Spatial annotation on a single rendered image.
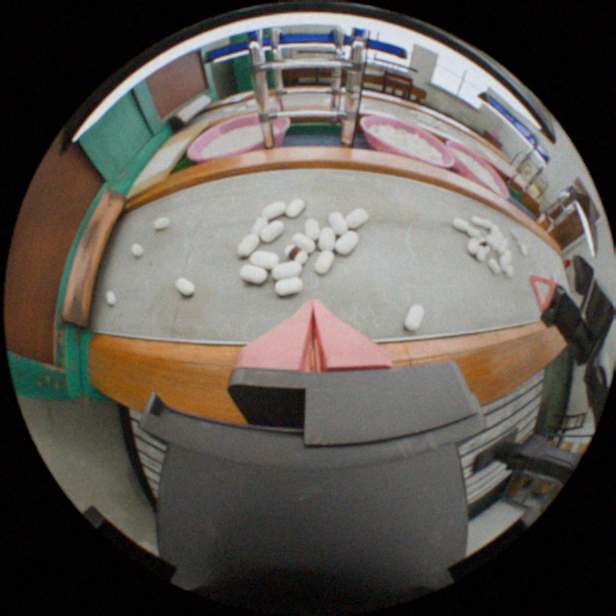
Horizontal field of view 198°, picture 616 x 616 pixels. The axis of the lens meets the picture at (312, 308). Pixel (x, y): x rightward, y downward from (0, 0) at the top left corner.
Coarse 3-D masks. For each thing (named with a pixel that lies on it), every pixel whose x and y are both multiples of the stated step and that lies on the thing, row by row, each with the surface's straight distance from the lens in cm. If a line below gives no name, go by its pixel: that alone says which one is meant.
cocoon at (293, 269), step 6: (282, 264) 25; (288, 264) 24; (294, 264) 24; (276, 270) 24; (282, 270) 24; (288, 270) 24; (294, 270) 24; (300, 270) 25; (276, 276) 24; (282, 276) 24; (288, 276) 24; (294, 276) 24
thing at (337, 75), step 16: (272, 32) 63; (336, 32) 63; (272, 48) 62; (336, 48) 62; (336, 80) 62; (336, 96) 64; (288, 128) 67; (304, 128) 67; (320, 128) 68; (336, 128) 68
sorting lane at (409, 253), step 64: (192, 192) 45; (256, 192) 36; (320, 192) 34; (384, 192) 38; (448, 192) 49; (128, 256) 47; (192, 256) 33; (384, 256) 29; (448, 256) 35; (512, 256) 56; (128, 320) 40; (192, 320) 29; (256, 320) 25; (384, 320) 26; (448, 320) 31; (512, 320) 46
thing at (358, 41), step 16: (256, 32) 39; (352, 32) 39; (368, 32) 40; (256, 48) 38; (352, 48) 38; (368, 48) 40; (256, 64) 38; (272, 64) 38; (288, 64) 38; (304, 64) 38; (320, 64) 38; (336, 64) 38; (352, 64) 38; (256, 80) 38; (352, 80) 38; (256, 96) 39; (352, 96) 39; (272, 112) 41; (288, 112) 40; (304, 112) 40; (320, 112) 40; (336, 112) 41; (352, 112) 40; (272, 128) 42; (352, 128) 42; (272, 144) 44; (352, 144) 45
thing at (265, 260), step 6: (258, 252) 26; (264, 252) 26; (252, 258) 26; (258, 258) 25; (264, 258) 25; (270, 258) 25; (276, 258) 25; (252, 264) 26; (258, 264) 26; (264, 264) 25; (270, 264) 25; (276, 264) 25
